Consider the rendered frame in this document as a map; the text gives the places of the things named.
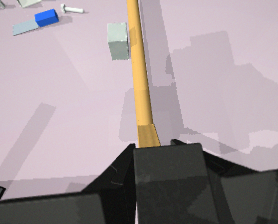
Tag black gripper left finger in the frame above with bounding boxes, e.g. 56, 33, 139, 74
0, 143, 136, 224

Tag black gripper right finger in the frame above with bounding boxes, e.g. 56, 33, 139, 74
203, 151, 278, 224

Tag scraper with blue handle and grey blade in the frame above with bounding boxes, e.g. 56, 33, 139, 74
13, 9, 59, 36

